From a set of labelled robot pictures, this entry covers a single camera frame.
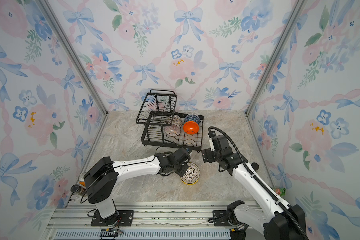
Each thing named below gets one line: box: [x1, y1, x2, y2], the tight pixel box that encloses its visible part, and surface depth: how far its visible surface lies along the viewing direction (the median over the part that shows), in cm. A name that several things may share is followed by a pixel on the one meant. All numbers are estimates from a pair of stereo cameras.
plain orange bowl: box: [183, 120, 200, 135], surface depth 105 cm
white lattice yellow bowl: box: [180, 162, 200, 186], surface depth 85 cm
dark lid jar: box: [70, 184, 83, 194], surface depth 75 cm
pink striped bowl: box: [164, 124, 181, 136], surface depth 108 cm
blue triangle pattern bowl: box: [184, 113, 201, 125], surface depth 112 cm
